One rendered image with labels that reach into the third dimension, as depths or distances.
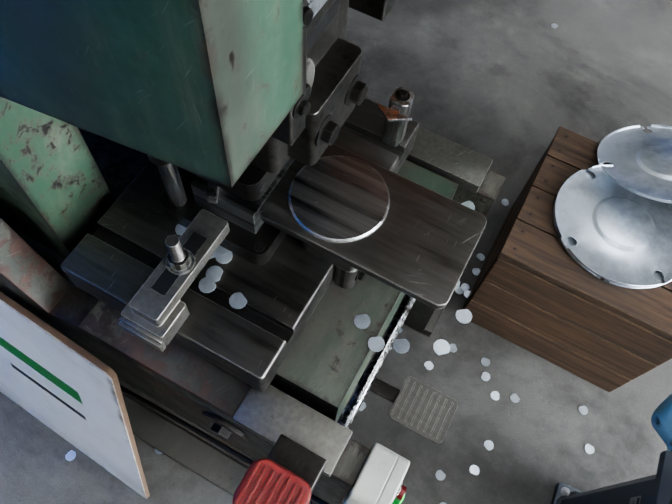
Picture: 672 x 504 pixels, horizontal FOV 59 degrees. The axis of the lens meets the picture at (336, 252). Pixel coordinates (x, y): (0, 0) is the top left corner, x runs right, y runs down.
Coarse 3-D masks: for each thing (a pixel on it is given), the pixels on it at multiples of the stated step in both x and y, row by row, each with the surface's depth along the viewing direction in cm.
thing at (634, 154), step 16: (624, 128) 138; (640, 128) 138; (656, 128) 138; (608, 144) 134; (624, 144) 134; (640, 144) 134; (656, 144) 133; (608, 160) 130; (624, 160) 130; (640, 160) 128; (656, 160) 128; (624, 176) 125; (640, 176) 125; (656, 176) 125; (640, 192) 120; (656, 192) 121
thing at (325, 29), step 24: (312, 0) 49; (336, 0) 54; (312, 24) 52; (336, 24) 57; (312, 48) 54; (336, 48) 58; (360, 48) 59; (312, 72) 54; (336, 72) 57; (312, 96) 55; (336, 96) 57; (360, 96) 60; (312, 120) 55; (336, 120) 61; (312, 144) 58; (264, 168) 61
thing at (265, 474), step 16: (256, 464) 61; (272, 464) 61; (256, 480) 60; (272, 480) 60; (288, 480) 60; (304, 480) 60; (240, 496) 59; (256, 496) 59; (272, 496) 59; (288, 496) 59; (304, 496) 60
